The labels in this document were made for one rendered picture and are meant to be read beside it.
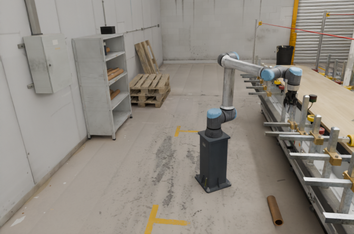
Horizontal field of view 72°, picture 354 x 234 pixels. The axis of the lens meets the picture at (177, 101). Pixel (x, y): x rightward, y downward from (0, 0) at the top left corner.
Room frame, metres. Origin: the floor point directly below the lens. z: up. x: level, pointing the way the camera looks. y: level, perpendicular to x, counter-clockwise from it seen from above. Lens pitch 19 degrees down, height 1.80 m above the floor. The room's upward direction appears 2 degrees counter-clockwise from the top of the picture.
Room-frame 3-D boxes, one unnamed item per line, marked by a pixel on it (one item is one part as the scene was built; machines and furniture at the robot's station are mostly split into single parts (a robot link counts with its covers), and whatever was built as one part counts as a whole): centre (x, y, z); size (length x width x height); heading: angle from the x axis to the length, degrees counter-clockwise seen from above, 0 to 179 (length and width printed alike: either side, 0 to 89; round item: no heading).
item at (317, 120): (1.58, -0.99, 0.87); 0.04 x 0.04 x 0.48; 82
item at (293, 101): (1.82, -0.91, 1.17); 0.09 x 0.08 x 0.12; 172
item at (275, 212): (1.82, -0.89, 0.04); 0.30 x 0.08 x 0.08; 172
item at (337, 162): (1.31, -0.96, 0.95); 0.14 x 0.06 x 0.05; 172
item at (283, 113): (2.33, -1.10, 0.93); 0.05 x 0.05 x 0.45; 82
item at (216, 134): (2.32, -0.38, 0.65); 0.19 x 0.19 x 0.10
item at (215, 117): (2.33, -0.39, 0.79); 0.17 x 0.15 x 0.18; 122
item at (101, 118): (3.86, 1.14, 0.78); 0.90 x 0.45 x 1.55; 172
